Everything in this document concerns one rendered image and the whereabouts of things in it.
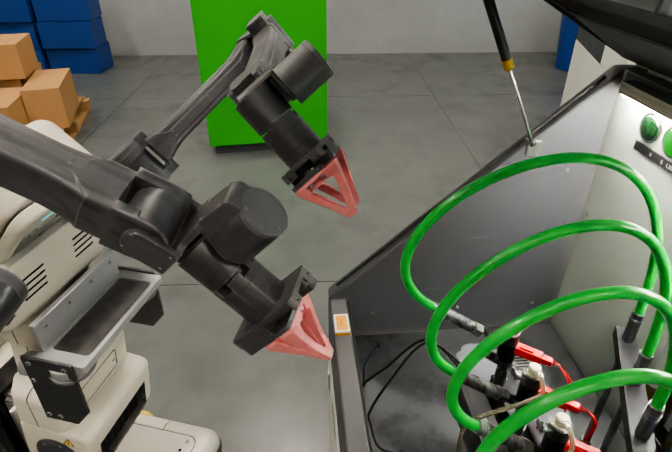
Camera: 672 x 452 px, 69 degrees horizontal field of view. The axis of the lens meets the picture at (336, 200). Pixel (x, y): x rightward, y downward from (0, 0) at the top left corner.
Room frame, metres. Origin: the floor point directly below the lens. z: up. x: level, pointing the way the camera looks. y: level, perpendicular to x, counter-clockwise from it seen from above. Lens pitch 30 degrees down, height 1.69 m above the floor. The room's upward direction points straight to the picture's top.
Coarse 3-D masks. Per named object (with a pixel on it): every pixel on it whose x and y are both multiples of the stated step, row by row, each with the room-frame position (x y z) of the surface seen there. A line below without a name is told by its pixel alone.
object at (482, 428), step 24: (600, 288) 0.39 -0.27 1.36; (624, 288) 0.39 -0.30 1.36; (528, 312) 0.39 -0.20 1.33; (552, 312) 0.38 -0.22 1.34; (504, 336) 0.38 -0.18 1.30; (480, 360) 0.38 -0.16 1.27; (456, 384) 0.38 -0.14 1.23; (456, 408) 0.38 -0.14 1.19; (648, 408) 0.40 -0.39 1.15; (480, 432) 0.38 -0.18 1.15; (648, 432) 0.40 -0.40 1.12
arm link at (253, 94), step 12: (264, 72) 0.63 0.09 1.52; (252, 84) 0.62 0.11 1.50; (264, 84) 0.61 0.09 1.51; (240, 96) 0.62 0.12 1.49; (252, 96) 0.59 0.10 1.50; (264, 96) 0.60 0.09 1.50; (276, 96) 0.61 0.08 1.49; (240, 108) 0.60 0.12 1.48; (252, 108) 0.59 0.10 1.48; (264, 108) 0.59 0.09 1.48; (276, 108) 0.59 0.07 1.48; (288, 108) 0.60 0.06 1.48; (252, 120) 0.59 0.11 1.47; (264, 120) 0.58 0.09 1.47; (276, 120) 0.59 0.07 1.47; (264, 132) 0.59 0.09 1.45
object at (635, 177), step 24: (504, 168) 0.55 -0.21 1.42; (528, 168) 0.55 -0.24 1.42; (624, 168) 0.56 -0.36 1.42; (456, 192) 0.55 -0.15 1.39; (648, 192) 0.56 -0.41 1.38; (432, 216) 0.54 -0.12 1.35; (408, 240) 0.54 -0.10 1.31; (408, 264) 0.54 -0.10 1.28; (648, 264) 0.57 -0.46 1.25; (408, 288) 0.54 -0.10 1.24; (648, 288) 0.57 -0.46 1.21
